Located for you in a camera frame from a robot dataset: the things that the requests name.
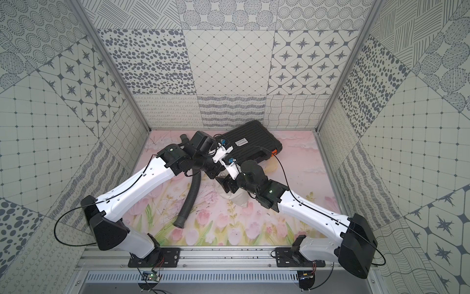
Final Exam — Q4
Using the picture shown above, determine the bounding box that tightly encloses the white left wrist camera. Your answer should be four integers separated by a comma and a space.
212, 145, 233, 163

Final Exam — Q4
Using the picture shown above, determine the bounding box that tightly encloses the beige cloth soil bag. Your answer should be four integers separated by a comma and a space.
217, 186, 250, 208

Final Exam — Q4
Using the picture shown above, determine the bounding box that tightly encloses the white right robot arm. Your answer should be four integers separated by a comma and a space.
219, 160, 377, 279

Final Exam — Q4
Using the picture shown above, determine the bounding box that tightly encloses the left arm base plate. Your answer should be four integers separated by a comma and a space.
128, 247, 181, 268

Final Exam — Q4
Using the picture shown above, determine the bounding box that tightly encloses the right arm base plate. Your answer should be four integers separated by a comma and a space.
271, 247, 326, 268

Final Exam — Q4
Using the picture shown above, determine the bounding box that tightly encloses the black plastic tool case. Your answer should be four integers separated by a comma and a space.
214, 120, 283, 165

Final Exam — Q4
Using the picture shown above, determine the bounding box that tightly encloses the aluminium mounting rail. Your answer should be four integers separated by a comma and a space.
75, 245, 375, 273

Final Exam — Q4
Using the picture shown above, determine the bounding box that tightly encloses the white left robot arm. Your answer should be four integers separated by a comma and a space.
81, 131, 233, 260

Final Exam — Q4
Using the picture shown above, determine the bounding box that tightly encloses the black corrugated hose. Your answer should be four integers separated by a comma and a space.
173, 134, 203, 229

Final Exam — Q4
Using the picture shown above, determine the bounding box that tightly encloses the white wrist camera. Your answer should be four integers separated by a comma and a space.
225, 158, 240, 181
212, 145, 233, 163

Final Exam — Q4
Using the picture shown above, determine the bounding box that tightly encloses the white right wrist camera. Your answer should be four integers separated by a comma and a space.
225, 158, 240, 181

